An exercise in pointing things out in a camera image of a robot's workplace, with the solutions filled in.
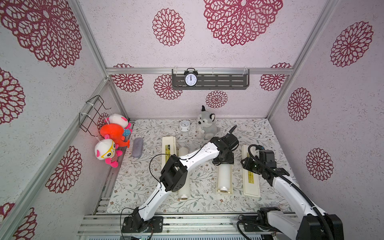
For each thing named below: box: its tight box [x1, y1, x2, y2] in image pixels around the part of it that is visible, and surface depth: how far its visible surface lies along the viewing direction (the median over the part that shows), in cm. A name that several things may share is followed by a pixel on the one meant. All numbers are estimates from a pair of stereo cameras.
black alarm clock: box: [184, 67, 199, 88], surface depth 92 cm
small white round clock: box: [179, 120, 191, 132], surface depth 115 cm
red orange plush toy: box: [100, 123, 130, 148], surface depth 92 cm
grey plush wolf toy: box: [196, 105, 217, 140], surface depth 99 cm
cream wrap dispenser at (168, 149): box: [161, 136, 177, 171], surface depth 96 cm
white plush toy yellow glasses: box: [94, 134, 123, 168], surface depth 82 cm
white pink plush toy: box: [105, 113, 133, 135], surface depth 97 cm
